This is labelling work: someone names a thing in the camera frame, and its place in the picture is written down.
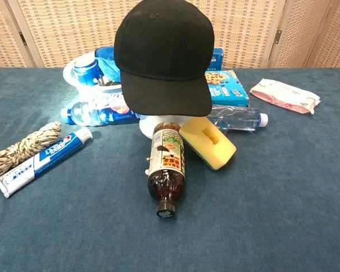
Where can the teal tablecloth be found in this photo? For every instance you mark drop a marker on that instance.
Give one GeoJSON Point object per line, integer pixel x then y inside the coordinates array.
{"type": "Point", "coordinates": [258, 198]}

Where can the woven folding screen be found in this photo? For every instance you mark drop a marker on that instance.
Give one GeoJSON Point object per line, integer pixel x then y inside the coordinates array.
{"type": "Point", "coordinates": [68, 28]}

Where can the blue chocolate chip cookie box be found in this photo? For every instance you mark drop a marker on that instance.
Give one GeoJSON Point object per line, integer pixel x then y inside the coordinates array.
{"type": "Point", "coordinates": [229, 90]}

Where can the blue white toothpaste tube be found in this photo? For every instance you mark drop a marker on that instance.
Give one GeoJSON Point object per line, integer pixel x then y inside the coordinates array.
{"type": "Point", "coordinates": [45, 158]}

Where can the yellow sponge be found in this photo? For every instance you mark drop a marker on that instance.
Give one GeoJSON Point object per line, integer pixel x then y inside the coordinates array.
{"type": "Point", "coordinates": [212, 147]}

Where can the pink wet wipes pack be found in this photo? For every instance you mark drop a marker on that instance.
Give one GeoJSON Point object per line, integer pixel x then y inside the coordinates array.
{"type": "Point", "coordinates": [283, 95]}

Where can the white foam mannequin head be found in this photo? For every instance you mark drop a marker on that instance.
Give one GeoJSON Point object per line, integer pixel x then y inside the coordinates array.
{"type": "Point", "coordinates": [147, 127]}

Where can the clear water bottle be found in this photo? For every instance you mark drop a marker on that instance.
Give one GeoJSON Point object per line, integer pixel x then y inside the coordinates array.
{"type": "Point", "coordinates": [238, 119]}

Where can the white plastic basin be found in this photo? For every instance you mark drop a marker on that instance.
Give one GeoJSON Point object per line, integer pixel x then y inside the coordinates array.
{"type": "Point", "coordinates": [71, 76]}

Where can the brown tea bottle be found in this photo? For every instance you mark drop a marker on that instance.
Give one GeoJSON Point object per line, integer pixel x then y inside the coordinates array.
{"type": "Point", "coordinates": [165, 158]}

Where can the blue cloth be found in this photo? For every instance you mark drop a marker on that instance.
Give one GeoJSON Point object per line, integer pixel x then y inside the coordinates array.
{"type": "Point", "coordinates": [107, 65]}

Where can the blue soda can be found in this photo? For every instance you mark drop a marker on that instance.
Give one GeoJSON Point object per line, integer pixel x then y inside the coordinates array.
{"type": "Point", "coordinates": [85, 71]}

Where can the black baseball cap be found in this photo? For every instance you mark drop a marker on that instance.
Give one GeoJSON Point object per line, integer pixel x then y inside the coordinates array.
{"type": "Point", "coordinates": [164, 56]}

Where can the blue Oreo box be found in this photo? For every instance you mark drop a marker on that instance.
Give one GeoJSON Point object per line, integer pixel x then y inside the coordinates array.
{"type": "Point", "coordinates": [217, 59]}

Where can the blue label drink bottle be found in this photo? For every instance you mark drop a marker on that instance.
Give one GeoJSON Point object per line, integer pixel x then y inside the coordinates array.
{"type": "Point", "coordinates": [96, 114]}

